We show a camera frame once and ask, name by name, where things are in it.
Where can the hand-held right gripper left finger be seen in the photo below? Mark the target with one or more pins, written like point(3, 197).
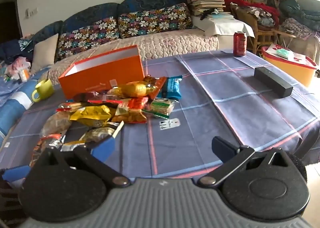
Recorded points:
point(103, 148)

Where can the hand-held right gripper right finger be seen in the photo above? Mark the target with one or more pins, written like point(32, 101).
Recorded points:
point(222, 148)

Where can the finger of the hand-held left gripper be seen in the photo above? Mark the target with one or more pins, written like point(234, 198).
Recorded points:
point(13, 174)

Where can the pile of assorted snack packets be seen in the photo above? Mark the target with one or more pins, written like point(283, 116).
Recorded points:
point(92, 113)

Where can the orange cardboard box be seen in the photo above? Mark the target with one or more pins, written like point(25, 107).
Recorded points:
point(100, 78)

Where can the blue plaid tablecloth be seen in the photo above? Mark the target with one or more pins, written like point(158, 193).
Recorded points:
point(225, 108)

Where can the blue striped bedding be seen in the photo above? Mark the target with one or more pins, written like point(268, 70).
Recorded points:
point(12, 108)

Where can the yellow-green mug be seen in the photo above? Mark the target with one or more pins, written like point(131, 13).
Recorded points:
point(45, 90)

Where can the black rectangular box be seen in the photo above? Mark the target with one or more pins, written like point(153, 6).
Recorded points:
point(273, 82)

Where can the orange tub with red lid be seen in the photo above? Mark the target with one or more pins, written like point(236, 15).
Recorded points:
point(290, 69)

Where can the floral sofa cushion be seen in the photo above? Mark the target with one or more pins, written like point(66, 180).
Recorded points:
point(87, 38)
point(155, 20)

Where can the pile of clothes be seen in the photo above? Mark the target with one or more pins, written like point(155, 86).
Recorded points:
point(15, 63)

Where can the beige pillow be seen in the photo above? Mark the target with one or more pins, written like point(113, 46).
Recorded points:
point(45, 53)

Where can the teal tissue pack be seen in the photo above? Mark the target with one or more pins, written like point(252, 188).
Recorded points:
point(284, 53)

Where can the pink quilted sofa cover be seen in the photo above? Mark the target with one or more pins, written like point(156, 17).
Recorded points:
point(175, 43)

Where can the white cloth covered side table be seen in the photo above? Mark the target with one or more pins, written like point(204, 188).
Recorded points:
point(225, 27)

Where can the wicker chair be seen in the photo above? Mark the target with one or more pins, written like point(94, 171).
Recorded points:
point(262, 33)

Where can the stack of books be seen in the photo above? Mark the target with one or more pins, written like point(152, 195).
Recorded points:
point(207, 7)

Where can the red blanket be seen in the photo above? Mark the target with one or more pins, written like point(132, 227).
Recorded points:
point(250, 5)

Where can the floral sofa cushions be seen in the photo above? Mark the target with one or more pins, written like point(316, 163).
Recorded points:
point(140, 2)

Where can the folded dark teal bedding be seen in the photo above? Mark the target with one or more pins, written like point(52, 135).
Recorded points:
point(300, 10)

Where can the white wall switch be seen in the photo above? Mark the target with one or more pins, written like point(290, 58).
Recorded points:
point(31, 12)

